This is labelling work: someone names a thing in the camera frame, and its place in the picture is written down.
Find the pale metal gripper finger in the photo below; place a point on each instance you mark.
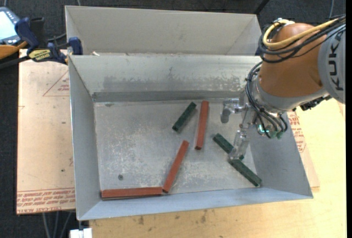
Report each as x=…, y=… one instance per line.
x=237, y=143
x=243, y=146

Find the dark green flat block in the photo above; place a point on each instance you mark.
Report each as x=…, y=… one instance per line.
x=246, y=172
x=223, y=143
x=184, y=117

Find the red-brown flat block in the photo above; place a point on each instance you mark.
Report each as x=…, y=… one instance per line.
x=132, y=192
x=176, y=166
x=202, y=124

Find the grey metal bin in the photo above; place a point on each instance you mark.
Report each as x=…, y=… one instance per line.
x=137, y=135

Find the brown cardboard board, red print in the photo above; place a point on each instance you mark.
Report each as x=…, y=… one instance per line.
x=44, y=132

